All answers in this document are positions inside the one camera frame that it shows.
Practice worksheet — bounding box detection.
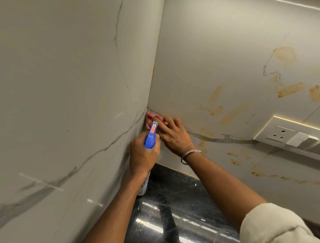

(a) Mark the pink checked cleaning cloth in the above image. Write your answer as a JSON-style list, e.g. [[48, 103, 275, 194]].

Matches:
[[146, 112, 168, 131]]

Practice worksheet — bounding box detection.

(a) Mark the person's left forearm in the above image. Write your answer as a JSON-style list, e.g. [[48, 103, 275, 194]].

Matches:
[[81, 170, 150, 243]]

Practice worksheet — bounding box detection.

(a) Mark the white switch panel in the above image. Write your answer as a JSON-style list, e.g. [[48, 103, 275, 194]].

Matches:
[[253, 115, 320, 161]]

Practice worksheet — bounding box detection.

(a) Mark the person's right forearm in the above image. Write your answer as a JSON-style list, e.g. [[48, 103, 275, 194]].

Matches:
[[181, 148, 268, 232]]

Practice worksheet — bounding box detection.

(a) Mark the silver bangle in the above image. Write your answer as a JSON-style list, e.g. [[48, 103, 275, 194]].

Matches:
[[180, 149, 202, 166]]

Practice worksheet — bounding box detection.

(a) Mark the person's left hand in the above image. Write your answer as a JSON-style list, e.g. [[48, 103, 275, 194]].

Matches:
[[129, 131, 161, 177]]

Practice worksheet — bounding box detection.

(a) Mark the clear spray bottle blue nozzle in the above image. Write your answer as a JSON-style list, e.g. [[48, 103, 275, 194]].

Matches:
[[137, 121, 159, 197]]

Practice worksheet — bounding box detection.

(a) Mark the person's right hand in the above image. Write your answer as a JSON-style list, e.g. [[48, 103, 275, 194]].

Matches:
[[149, 115, 197, 158]]

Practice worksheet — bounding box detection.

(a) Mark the white shirt sleeve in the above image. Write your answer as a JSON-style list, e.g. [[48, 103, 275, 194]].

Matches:
[[239, 203, 320, 243]]

